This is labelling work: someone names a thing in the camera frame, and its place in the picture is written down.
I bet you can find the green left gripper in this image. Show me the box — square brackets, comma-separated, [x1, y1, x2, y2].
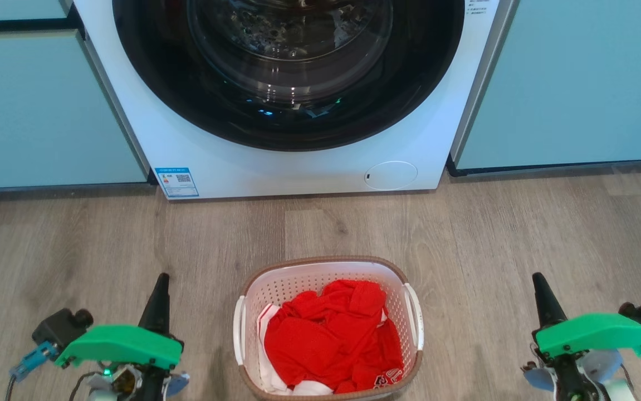
[55, 273, 190, 401]

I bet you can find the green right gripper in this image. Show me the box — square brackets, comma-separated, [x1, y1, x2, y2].
[522, 272, 641, 401]

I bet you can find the white perforated laundry basket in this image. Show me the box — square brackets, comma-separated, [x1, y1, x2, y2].
[233, 256, 424, 401]

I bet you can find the blue energy label sticker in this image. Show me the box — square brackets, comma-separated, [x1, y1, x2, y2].
[154, 167, 199, 199]

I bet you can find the white garment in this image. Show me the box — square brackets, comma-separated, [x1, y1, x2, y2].
[257, 304, 333, 397]

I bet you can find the red mesh garment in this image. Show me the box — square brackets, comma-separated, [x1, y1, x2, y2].
[263, 280, 404, 393]

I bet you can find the white front-load washing machine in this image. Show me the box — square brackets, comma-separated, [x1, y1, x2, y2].
[72, 0, 516, 201]

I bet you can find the round white filter cover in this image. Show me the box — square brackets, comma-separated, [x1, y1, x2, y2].
[364, 161, 418, 191]

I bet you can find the round black glass washer door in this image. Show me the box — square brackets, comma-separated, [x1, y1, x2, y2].
[112, 0, 466, 151]

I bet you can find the wide pale teal cabinet panel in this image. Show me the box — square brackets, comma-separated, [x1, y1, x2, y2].
[453, 0, 641, 171]

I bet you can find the large pale teal cabinet door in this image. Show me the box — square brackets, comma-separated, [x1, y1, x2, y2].
[0, 31, 150, 190]

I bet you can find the pale teal cabinet drawer front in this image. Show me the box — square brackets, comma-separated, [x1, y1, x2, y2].
[0, 0, 70, 22]

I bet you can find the blue left camera connector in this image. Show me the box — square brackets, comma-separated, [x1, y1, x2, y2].
[9, 340, 59, 383]

